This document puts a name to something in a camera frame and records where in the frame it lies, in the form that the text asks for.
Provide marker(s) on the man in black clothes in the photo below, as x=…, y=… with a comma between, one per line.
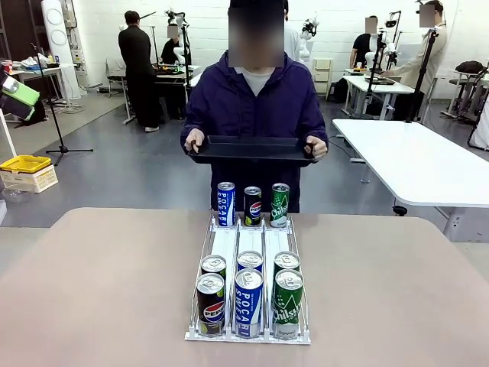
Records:
x=135, y=69

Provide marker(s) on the black Pepsi can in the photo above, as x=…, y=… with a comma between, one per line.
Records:
x=214, y=263
x=210, y=309
x=252, y=208

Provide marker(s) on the person's right hand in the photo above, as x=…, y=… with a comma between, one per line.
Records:
x=196, y=138

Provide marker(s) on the green Chilsung cider can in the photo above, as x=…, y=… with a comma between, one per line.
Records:
x=279, y=208
x=286, y=260
x=288, y=309

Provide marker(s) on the person in white coat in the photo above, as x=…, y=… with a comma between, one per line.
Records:
x=293, y=42

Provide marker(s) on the person's right forearm purple sleeve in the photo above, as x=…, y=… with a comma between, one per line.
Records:
x=193, y=120

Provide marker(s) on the white plastic crate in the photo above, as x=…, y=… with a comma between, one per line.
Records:
x=34, y=182

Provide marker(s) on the white panel with black frame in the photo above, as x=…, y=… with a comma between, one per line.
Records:
x=479, y=134

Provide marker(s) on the black stand with white robot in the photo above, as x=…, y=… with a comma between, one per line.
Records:
x=376, y=69

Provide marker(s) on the person in beige jacket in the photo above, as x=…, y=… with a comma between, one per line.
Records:
x=429, y=53

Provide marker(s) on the yellow plastic crate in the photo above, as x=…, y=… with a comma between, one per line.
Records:
x=24, y=163

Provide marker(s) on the clear plastic bowl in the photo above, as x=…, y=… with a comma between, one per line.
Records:
x=15, y=194

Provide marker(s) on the black tripod floor stand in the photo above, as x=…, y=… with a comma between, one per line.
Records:
x=57, y=126

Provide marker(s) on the person in black t-shirt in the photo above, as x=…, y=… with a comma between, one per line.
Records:
x=361, y=44

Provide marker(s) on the blue Pocari Sweat can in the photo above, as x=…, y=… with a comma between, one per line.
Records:
x=225, y=206
x=250, y=260
x=248, y=309

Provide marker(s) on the chair with dark bag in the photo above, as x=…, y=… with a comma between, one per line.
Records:
x=468, y=86

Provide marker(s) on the person in purple jacket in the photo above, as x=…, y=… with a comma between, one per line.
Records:
x=252, y=114

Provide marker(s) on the person's left hand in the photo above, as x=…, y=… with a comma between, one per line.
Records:
x=318, y=147

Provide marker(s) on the tall black camera tripod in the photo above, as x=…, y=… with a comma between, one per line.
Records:
x=422, y=76

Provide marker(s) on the seated person in black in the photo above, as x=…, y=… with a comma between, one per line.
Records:
x=170, y=51

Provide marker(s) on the white drawer unit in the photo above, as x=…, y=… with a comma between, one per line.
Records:
x=322, y=74

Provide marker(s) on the large white table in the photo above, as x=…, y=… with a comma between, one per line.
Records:
x=420, y=160

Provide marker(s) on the person's left forearm purple sleeve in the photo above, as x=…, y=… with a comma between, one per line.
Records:
x=315, y=122

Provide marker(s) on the black rectangular serving tray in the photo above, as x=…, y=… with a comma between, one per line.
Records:
x=252, y=151

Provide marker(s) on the white background work table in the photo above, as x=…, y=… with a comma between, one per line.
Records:
x=386, y=86

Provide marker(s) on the white standing air conditioner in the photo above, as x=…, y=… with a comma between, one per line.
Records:
x=57, y=38

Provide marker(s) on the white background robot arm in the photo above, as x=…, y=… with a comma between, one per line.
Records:
x=308, y=34

